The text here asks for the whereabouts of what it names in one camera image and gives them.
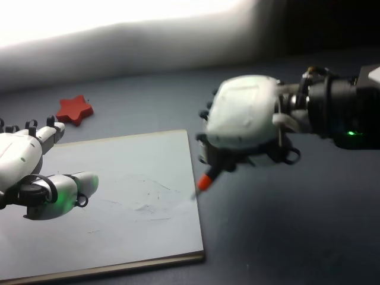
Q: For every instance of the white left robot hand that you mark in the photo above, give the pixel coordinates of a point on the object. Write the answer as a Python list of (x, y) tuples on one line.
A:
[(17, 157)]

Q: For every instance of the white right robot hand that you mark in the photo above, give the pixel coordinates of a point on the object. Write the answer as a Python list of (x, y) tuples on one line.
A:
[(243, 112)]

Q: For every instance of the orange black utility knife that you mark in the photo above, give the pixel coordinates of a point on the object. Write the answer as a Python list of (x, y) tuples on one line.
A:
[(205, 181)]

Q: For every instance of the red star block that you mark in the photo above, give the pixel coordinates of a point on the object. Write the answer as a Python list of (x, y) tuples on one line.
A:
[(74, 110)]

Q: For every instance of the grey table cloth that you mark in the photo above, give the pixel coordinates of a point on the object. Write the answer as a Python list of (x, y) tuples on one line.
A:
[(297, 222)]

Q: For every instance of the white paper pad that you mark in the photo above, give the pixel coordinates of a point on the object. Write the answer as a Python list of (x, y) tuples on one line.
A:
[(133, 213)]

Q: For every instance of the white backdrop sheet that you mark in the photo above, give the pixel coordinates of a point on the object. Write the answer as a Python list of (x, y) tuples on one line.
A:
[(118, 44)]

